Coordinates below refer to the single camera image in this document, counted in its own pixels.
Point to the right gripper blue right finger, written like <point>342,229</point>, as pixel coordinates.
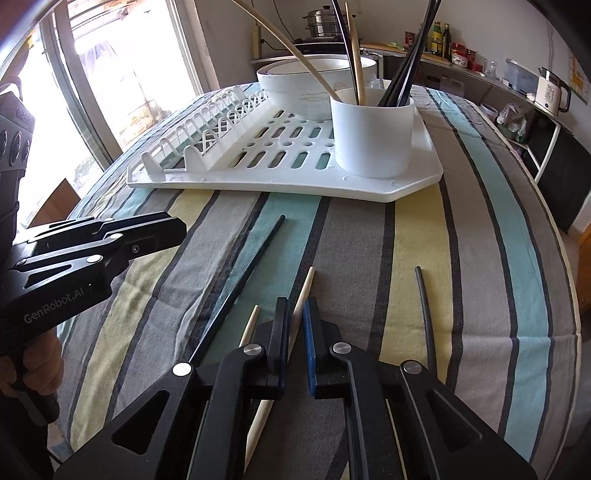
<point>326,374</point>

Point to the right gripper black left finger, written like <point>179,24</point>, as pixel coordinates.
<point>272,335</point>

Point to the wooden chopstick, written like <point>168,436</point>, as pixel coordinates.
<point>263,411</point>
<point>357,60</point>
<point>249,327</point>
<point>259,18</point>

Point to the metal kitchen shelf table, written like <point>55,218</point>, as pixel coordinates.
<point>545,133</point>

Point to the person's left hand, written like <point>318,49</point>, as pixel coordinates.
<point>44,366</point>

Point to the wooden chair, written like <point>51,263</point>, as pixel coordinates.
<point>57,206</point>

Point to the striped tablecloth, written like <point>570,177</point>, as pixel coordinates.
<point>498,281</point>

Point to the white plastic dish rack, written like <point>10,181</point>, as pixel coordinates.
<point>239,141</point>

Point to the white utensil cup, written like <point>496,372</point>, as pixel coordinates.
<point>372,140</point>

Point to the white ceramic bowl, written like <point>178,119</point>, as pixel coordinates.
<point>293,89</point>

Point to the black induction stove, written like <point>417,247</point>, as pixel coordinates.
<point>320,45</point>

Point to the wooden cutting board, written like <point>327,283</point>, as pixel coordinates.
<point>387,49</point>

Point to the dark sauce bottle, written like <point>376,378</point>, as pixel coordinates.
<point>447,42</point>

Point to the steel steamer pot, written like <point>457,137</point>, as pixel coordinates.
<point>322,23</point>

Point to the green oil bottle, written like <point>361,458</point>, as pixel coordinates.
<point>437,39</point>

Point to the clear plastic storage box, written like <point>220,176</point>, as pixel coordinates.
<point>520,78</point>

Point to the white electric kettle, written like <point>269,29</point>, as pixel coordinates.
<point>553,94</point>

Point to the giraffe wall poster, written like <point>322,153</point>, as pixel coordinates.
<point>578,81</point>

